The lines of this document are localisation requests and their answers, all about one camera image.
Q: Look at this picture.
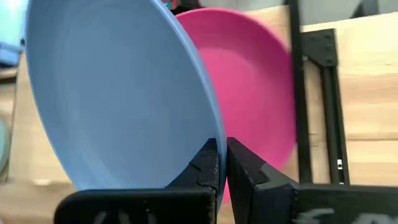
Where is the black aluminium table frame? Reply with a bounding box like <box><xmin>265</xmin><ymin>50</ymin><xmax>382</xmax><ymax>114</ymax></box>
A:
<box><xmin>300</xmin><ymin>29</ymin><xmax>351</xmax><ymax>185</ymax></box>

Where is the blue plastic plate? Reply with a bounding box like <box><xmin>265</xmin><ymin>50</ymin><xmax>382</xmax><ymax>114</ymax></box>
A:
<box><xmin>25</xmin><ymin>0</ymin><xmax>227</xmax><ymax>215</ymax></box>

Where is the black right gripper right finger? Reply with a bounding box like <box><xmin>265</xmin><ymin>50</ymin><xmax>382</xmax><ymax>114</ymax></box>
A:
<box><xmin>226</xmin><ymin>137</ymin><xmax>398</xmax><ymax>224</ymax></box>

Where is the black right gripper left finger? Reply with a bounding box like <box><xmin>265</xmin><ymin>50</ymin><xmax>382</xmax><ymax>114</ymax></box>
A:
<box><xmin>53</xmin><ymin>138</ymin><xmax>220</xmax><ymax>224</ymax></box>

